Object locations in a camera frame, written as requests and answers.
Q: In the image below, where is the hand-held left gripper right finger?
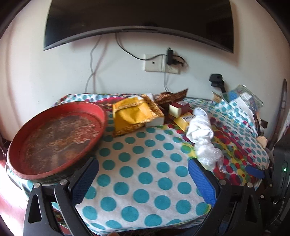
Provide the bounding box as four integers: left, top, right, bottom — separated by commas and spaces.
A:
188, 157, 264, 236

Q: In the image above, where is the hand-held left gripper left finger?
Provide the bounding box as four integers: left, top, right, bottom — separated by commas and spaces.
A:
23, 156, 99, 236

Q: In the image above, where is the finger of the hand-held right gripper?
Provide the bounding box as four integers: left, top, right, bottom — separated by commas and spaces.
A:
246, 165, 274, 189

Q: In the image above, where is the clear plastic bag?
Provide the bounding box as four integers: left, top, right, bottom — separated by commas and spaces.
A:
194, 139, 223, 171

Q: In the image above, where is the large white sock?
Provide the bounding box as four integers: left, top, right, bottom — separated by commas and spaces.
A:
186, 116, 214, 144

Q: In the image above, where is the round red tray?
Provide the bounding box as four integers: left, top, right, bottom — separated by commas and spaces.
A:
6, 101, 107, 181

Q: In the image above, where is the yellow carton box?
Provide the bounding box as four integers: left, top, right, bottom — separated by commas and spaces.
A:
173, 113, 196, 132

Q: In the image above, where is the yellow patterned packet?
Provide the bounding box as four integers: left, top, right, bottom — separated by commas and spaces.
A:
113, 95, 165, 137

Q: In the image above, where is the red and white small box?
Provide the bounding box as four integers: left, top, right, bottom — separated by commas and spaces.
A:
169, 101, 190, 118

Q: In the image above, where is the brown snack wrapper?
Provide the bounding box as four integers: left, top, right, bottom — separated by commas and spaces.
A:
155, 88, 189, 106

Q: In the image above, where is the polka dot cloth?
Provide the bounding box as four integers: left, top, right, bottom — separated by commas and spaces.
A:
6, 93, 270, 234

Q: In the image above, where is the clear bag with blue contents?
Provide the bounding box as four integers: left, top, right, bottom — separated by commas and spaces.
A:
223, 84, 264, 114

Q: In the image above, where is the black power adapter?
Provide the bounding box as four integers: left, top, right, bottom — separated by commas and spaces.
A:
166, 48, 184, 67

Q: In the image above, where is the small black camera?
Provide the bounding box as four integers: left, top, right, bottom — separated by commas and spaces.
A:
208, 74, 227, 93

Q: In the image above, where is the white wall socket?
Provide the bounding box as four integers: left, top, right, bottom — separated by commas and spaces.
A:
163, 56, 181, 74

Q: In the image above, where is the long thin television cable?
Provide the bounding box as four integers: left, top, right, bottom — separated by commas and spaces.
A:
85, 36, 103, 94

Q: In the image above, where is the white blank wall plate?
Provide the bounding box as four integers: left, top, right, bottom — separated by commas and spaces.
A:
144, 54, 164, 72

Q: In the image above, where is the black cable to wall plate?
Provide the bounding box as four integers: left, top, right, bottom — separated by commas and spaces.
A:
115, 34, 146, 61

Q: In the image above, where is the black wall television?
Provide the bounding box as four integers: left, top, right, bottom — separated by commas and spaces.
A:
43, 0, 234, 54

